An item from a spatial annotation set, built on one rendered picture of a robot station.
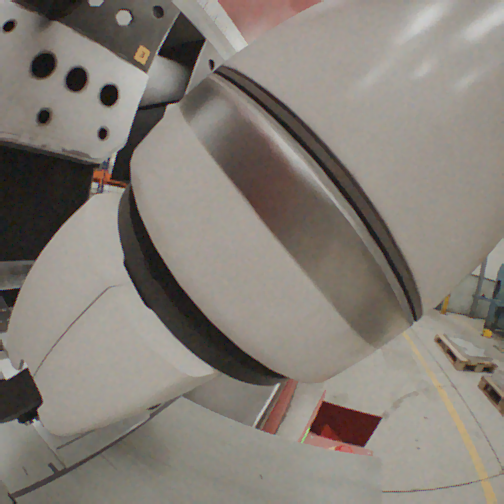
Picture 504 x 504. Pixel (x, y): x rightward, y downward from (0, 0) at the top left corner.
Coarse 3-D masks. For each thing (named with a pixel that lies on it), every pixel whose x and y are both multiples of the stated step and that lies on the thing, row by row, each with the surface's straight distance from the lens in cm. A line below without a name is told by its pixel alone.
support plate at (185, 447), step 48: (0, 432) 21; (144, 432) 20; (192, 432) 20; (240, 432) 21; (96, 480) 17; (144, 480) 17; (192, 480) 18; (240, 480) 18; (288, 480) 19; (336, 480) 20
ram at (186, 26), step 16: (176, 0) 27; (192, 0) 29; (224, 0) 35; (240, 0) 39; (256, 0) 45; (272, 0) 53; (288, 0) 64; (304, 0) 82; (320, 0) 114; (192, 16) 28; (208, 16) 31; (240, 16) 38; (256, 16) 43; (272, 16) 51; (288, 16) 62; (176, 32) 30; (192, 32) 29; (208, 32) 30; (240, 32) 37; (256, 32) 42; (160, 48) 33; (224, 48) 33
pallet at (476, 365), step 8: (440, 336) 448; (440, 344) 449; (448, 344) 416; (448, 352) 410; (456, 352) 389; (456, 360) 376; (464, 360) 367; (472, 360) 380; (480, 360) 395; (456, 368) 369; (472, 368) 391; (480, 368) 389; (488, 368) 416; (496, 368) 410
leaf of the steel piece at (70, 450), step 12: (132, 420) 19; (144, 420) 21; (48, 432) 20; (84, 432) 20; (96, 432) 17; (108, 432) 18; (120, 432) 19; (48, 444) 19; (60, 444) 19; (72, 444) 17; (84, 444) 17; (96, 444) 18; (108, 444) 19; (60, 456) 17; (72, 456) 17; (84, 456) 18
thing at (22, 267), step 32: (0, 160) 19; (32, 160) 19; (0, 192) 19; (32, 192) 19; (64, 192) 21; (0, 224) 19; (32, 224) 20; (0, 256) 19; (32, 256) 20; (0, 288) 21
